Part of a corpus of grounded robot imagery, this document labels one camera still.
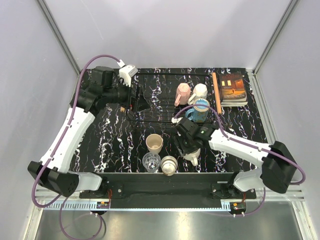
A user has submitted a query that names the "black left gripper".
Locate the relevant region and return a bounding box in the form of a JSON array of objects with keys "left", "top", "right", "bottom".
[{"left": 104, "top": 77, "right": 150, "bottom": 112}]

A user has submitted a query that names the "speckled cream mug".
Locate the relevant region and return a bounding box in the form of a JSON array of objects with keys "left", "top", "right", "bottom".
[{"left": 183, "top": 148, "right": 201, "bottom": 166}]

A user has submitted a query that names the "blue butterfly mug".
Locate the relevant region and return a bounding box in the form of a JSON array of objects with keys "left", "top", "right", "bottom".
[{"left": 185, "top": 98, "right": 210, "bottom": 123}]

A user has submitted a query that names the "pink faceted mug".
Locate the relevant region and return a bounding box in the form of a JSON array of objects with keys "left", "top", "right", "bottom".
[{"left": 174, "top": 83, "right": 191, "bottom": 107}]

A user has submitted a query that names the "white faceted mug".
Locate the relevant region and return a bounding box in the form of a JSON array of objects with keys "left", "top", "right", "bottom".
[{"left": 187, "top": 83, "right": 208, "bottom": 105}]

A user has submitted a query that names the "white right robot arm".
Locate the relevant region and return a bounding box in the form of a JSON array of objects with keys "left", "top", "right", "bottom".
[{"left": 171, "top": 117, "right": 297, "bottom": 199}]

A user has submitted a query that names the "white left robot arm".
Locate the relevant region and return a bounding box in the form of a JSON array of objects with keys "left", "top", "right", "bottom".
[{"left": 27, "top": 64, "right": 150, "bottom": 198}]

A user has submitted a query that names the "small brown rimmed cup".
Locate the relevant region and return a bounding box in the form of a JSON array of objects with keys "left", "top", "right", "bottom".
[{"left": 160, "top": 155, "right": 178, "bottom": 177}]

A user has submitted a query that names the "beige cup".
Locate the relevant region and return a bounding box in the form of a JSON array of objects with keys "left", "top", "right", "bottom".
[{"left": 145, "top": 133, "right": 164, "bottom": 154}]

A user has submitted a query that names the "clear drinking glass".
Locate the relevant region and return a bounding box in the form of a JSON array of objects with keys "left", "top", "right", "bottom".
[{"left": 142, "top": 152, "right": 161, "bottom": 173}]

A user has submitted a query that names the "paperback book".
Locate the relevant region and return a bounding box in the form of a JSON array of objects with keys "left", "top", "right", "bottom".
[{"left": 218, "top": 71, "right": 248, "bottom": 107}]

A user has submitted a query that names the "black wire dish rack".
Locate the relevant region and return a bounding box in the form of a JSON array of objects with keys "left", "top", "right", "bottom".
[{"left": 126, "top": 72, "right": 215, "bottom": 131}]

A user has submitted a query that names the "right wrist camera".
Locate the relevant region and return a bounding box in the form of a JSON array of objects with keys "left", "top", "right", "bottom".
[{"left": 171, "top": 117, "right": 183, "bottom": 125}]

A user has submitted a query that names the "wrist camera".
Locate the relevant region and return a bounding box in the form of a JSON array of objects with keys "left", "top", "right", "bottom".
[
  {"left": 119, "top": 64, "right": 138, "bottom": 87},
  {"left": 171, "top": 117, "right": 183, "bottom": 125}
]

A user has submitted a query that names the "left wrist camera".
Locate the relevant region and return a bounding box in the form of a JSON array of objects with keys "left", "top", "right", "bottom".
[{"left": 119, "top": 64, "right": 138, "bottom": 87}]

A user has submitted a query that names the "right wooden rack handle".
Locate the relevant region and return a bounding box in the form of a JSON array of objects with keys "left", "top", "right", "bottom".
[{"left": 212, "top": 72, "right": 222, "bottom": 115}]

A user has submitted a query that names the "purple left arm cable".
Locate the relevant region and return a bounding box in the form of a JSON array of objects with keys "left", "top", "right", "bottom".
[{"left": 32, "top": 54, "right": 125, "bottom": 238}]

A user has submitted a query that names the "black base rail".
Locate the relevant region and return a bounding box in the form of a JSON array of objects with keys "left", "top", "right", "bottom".
[{"left": 79, "top": 173, "right": 257, "bottom": 211}]

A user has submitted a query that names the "aluminium frame post right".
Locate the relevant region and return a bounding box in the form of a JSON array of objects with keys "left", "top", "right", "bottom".
[{"left": 252, "top": 0, "right": 301, "bottom": 76}]

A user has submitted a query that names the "aluminium frame post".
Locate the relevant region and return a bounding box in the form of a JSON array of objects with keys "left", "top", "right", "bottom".
[
  {"left": 252, "top": 0, "right": 301, "bottom": 76},
  {"left": 36, "top": 0, "right": 82, "bottom": 78}
]

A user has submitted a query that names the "aluminium frame post left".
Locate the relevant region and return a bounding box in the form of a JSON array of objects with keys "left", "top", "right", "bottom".
[{"left": 36, "top": 0, "right": 82, "bottom": 78}]

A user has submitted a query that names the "aluminium front frame rail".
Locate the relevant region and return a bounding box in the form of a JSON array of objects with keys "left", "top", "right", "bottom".
[{"left": 24, "top": 180, "right": 320, "bottom": 240}]

